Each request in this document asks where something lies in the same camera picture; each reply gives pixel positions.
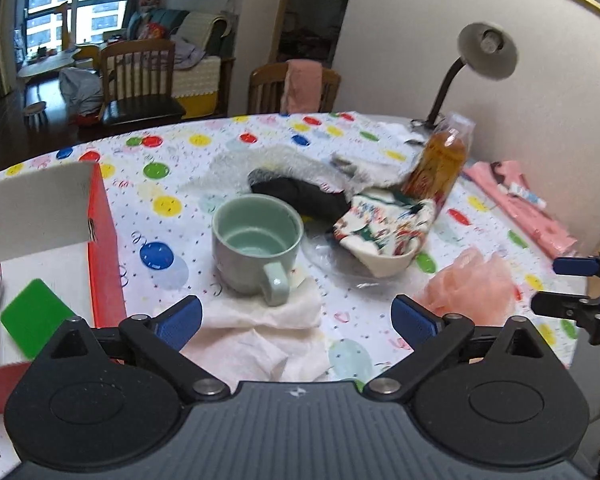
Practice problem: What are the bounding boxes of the pink plastic bag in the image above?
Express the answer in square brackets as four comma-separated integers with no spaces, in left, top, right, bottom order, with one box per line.
[422,247,524,329]

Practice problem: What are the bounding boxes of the large window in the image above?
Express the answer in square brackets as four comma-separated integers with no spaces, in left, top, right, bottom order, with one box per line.
[12,0,131,59]

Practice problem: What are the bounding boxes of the low white table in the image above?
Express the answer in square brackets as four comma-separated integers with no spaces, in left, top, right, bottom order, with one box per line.
[17,47,81,81]

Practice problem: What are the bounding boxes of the small wooden stool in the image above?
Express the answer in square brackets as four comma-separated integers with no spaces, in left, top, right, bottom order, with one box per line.
[22,101,49,126]

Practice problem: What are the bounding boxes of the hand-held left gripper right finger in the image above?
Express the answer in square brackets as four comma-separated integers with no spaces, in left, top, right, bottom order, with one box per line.
[362,294,546,403]

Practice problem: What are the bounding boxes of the white printed tote bag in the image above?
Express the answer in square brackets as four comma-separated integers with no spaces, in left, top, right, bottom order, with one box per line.
[332,187,438,279]

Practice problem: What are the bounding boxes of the clear bubble wrap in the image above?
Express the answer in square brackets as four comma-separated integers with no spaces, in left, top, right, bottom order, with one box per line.
[202,144,333,197]

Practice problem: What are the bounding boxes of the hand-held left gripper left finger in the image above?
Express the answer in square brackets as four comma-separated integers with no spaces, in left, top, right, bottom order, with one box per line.
[50,295,231,404]

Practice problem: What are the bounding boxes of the beige curtain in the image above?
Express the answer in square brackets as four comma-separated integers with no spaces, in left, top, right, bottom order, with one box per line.
[0,0,31,99]

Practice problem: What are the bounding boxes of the cream knit throw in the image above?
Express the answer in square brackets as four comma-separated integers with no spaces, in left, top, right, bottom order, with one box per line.
[172,10,231,56]

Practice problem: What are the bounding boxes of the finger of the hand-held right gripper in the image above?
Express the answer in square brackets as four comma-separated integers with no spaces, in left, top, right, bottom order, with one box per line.
[552,251,600,277]
[530,287,600,346]

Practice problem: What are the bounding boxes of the small yellow wooden chair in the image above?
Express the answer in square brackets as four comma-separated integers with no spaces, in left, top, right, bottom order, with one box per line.
[75,44,104,74]

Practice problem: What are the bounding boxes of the brown wooden chair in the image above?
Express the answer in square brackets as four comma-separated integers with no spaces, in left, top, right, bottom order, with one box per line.
[247,62,342,116]

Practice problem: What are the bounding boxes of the white crumpled tissue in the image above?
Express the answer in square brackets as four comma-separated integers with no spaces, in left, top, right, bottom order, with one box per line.
[375,117,431,149]

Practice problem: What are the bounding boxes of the white plastic sack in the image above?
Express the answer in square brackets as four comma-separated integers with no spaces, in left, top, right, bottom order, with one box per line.
[59,67,105,116]

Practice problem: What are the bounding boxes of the amber tea bottle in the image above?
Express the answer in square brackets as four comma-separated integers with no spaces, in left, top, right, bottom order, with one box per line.
[400,112,476,208]

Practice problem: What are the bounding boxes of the green plastic card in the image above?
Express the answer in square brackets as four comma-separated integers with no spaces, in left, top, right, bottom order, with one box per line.
[0,279,70,360]

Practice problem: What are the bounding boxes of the grey desk lamp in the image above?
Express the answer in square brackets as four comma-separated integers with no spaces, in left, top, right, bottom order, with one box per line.
[411,21,520,131]

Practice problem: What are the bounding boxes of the teal sofa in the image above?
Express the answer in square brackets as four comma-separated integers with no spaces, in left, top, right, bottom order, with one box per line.
[127,7,237,119]

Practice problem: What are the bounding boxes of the pale green mug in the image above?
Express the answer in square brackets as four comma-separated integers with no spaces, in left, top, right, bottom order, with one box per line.
[211,195,305,307]

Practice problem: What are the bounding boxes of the polka dot tablecloth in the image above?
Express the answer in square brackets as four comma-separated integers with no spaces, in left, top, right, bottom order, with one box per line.
[0,110,581,473]

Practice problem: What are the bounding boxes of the pink towel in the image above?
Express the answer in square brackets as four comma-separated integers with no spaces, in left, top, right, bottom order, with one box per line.
[281,59,324,115]

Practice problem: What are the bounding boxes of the white paper towel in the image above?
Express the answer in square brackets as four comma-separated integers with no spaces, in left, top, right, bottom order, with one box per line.
[182,272,331,384]

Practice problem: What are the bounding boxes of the red cardboard box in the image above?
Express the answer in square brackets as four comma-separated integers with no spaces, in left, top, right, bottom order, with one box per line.
[0,161,129,416]

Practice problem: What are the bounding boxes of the dark wooden chair black seat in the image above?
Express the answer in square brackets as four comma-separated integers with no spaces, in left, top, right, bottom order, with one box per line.
[100,39,187,129]

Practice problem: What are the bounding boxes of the grey white fuzzy cloth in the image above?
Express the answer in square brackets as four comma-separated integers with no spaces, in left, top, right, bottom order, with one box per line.
[330,152,417,194]

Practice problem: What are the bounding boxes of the cream crochet blanket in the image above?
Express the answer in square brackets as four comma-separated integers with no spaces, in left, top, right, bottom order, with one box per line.
[172,55,224,119]

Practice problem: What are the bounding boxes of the black face mask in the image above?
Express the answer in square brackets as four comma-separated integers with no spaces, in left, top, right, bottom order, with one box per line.
[250,167,353,221]

